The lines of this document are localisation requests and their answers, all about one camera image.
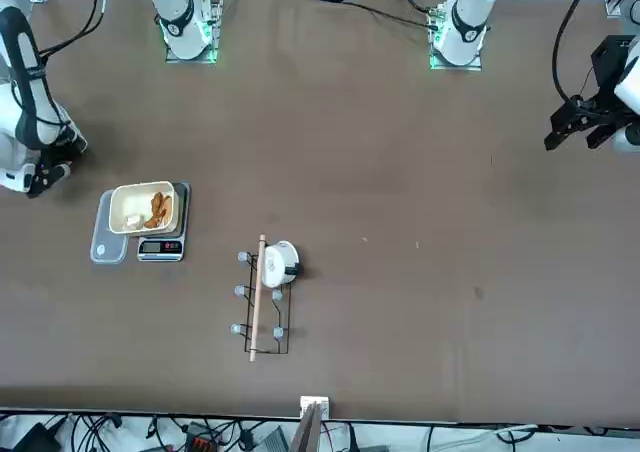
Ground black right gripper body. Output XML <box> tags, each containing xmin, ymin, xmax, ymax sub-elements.
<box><xmin>25</xmin><ymin>146</ymin><xmax>72</xmax><ymax>199</ymax></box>

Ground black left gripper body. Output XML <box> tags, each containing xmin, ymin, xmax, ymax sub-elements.
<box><xmin>572</xmin><ymin>35</ymin><xmax>634</xmax><ymax>123</ymax></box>

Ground orange-brown food piece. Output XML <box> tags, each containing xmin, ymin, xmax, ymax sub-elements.
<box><xmin>150</xmin><ymin>191</ymin><xmax>175</xmax><ymax>226</ymax></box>

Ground digital kitchen scale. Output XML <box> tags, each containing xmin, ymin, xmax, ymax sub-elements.
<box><xmin>136</xmin><ymin>179</ymin><xmax>194</xmax><ymax>263</ymax></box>

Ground cream rectangular plastic tub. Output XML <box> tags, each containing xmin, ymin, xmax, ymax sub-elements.
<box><xmin>108</xmin><ymin>180</ymin><xmax>183</xmax><ymax>239</ymax></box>

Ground clear plastic container lid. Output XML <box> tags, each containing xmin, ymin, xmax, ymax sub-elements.
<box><xmin>89</xmin><ymin>191</ymin><xmax>133</xmax><ymax>267</ymax></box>

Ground white smiley face mug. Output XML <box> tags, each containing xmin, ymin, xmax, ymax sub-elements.
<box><xmin>261</xmin><ymin>240</ymin><xmax>306</xmax><ymax>290</ymax></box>

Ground black and orange device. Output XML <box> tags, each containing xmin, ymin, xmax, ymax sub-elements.
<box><xmin>183</xmin><ymin>421</ymin><xmax>222</xmax><ymax>452</ymax></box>

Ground black hanging arm cable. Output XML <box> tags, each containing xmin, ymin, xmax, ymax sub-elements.
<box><xmin>37</xmin><ymin>0</ymin><xmax>110</xmax><ymax>59</ymax></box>
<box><xmin>551</xmin><ymin>0</ymin><xmax>601</xmax><ymax>106</ymax></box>

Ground black cable across table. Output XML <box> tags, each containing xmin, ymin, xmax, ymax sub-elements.
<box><xmin>309</xmin><ymin>0</ymin><xmax>437</xmax><ymax>29</ymax></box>

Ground black wire cup rack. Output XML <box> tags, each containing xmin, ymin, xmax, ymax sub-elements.
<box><xmin>234</xmin><ymin>234</ymin><xmax>294</xmax><ymax>364</ymax></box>

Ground aluminium camera post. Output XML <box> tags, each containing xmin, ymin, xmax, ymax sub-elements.
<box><xmin>292</xmin><ymin>395</ymin><xmax>332</xmax><ymax>452</ymax></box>

